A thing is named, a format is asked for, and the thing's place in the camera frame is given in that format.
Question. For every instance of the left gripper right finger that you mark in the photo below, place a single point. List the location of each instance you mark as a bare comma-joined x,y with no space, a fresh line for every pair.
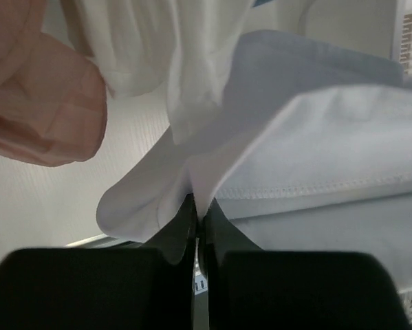
252,288

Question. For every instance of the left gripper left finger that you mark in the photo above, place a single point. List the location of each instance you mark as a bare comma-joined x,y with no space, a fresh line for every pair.
144,287

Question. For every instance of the light blue white skirt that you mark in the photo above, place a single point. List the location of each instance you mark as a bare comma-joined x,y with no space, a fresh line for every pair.
312,151

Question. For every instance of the pink dress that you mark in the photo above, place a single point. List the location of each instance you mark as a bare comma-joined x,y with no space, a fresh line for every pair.
53,102

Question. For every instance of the white ruffled blouse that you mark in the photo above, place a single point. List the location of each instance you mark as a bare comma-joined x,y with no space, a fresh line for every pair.
185,46

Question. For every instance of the white plastic basket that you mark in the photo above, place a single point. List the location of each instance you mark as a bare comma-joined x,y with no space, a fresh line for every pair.
379,28

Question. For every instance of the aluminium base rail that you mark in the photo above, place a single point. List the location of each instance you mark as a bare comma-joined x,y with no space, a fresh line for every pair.
103,241

